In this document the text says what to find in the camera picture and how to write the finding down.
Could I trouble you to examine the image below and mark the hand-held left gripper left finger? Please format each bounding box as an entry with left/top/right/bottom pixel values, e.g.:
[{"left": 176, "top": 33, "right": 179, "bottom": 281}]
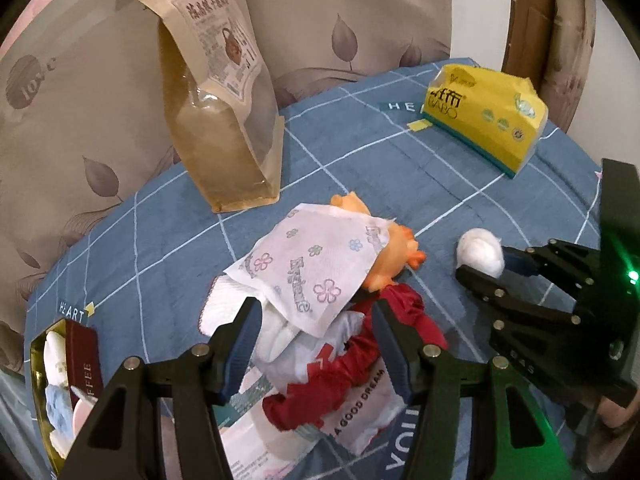
[{"left": 59, "top": 296, "right": 264, "bottom": 480}]

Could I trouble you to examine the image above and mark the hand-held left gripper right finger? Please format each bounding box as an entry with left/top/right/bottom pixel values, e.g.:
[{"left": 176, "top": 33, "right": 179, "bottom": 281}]
[{"left": 371, "top": 297, "right": 576, "bottom": 480}]

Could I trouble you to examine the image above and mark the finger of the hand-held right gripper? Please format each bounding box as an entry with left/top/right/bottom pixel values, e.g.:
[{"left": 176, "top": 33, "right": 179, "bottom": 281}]
[
  {"left": 500, "top": 239, "right": 603, "bottom": 306},
  {"left": 455, "top": 264, "right": 588, "bottom": 333}
]

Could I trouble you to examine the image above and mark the white cotton ball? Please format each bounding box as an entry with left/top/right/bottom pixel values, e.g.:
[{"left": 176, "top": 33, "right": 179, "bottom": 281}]
[{"left": 454, "top": 228, "right": 502, "bottom": 278}]

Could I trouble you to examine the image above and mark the white cloth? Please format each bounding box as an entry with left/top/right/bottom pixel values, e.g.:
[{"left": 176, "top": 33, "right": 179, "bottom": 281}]
[{"left": 198, "top": 280, "right": 301, "bottom": 363}]

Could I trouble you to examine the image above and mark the white plastic snack packet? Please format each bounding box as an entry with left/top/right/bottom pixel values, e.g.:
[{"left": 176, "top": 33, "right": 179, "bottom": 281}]
[{"left": 217, "top": 365, "right": 321, "bottom": 480}]

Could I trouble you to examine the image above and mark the white floral pad packet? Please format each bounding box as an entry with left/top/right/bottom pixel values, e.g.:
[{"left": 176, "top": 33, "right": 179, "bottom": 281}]
[{"left": 222, "top": 202, "right": 396, "bottom": 338}]

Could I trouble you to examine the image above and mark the red gold tin box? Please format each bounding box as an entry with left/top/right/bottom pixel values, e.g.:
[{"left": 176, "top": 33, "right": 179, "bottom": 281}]
[{"left": 30, "top": 317, "right": 106, "bottom": 478}]

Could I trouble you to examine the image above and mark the white sock pair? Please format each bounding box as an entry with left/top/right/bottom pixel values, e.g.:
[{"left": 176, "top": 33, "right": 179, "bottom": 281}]
[{"left": 42, "top": 332, "right": 71, "bottom": 388}]

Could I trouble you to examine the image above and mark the light blue towel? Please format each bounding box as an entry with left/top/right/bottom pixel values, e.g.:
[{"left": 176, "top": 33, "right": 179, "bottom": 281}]
[{"left": 45, "top": 385, "right": 81, "bottom": 433}]

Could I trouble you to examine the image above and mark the white fluffy yellow sock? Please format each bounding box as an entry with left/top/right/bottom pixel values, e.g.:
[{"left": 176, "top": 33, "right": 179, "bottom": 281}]
[{"left": 49, "top": 427, "right": 73, "bottom": 461}]

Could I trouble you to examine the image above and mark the person's right hand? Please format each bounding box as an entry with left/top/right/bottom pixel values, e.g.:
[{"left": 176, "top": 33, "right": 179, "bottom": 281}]
[{"left": 597, "top": 396, "right": 640, "bottom": 432}]

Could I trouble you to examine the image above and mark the orange plush toy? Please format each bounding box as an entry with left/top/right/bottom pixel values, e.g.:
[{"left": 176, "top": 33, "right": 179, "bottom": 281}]
[{"left": 330, "top": 191, "right": 428, "bottom": 293}]

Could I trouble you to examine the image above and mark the yellow tissue pack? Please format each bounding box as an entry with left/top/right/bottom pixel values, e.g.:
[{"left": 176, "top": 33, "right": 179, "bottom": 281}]
[{"left": 424, "top": 62, "right": 550, "bottom": 180}]

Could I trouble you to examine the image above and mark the pink cup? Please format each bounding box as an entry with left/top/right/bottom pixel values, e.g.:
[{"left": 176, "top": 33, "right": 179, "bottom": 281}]
[{"left": 71, "top": 386, "right": 101, "bottom": 436}]

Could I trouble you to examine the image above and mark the kraft paper food pouch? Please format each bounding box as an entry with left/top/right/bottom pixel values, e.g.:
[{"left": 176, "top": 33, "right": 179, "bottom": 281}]
[{"left": 126, "top": 0, "right": 286, "bottom": 213}]

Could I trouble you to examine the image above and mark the beige leaf print curtain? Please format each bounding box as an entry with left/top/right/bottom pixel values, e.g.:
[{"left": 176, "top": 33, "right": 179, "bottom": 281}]
[{"left": 0, "top": 0, "right": 453, "bottom": 376}]

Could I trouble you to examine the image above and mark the brown wooden frame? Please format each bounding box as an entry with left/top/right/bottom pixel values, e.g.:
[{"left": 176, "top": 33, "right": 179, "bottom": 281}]
[{"left": 501, "top": 0, "right": 557, "bottom": 78}]

